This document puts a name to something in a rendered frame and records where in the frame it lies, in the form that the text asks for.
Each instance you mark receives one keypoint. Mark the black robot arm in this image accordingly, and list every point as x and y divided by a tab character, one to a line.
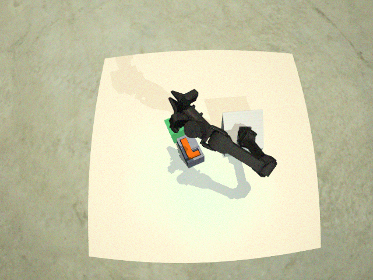
219	141

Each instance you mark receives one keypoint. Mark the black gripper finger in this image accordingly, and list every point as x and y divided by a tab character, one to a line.
177	96
174	105

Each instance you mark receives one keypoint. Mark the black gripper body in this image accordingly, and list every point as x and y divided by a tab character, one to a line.
186	101

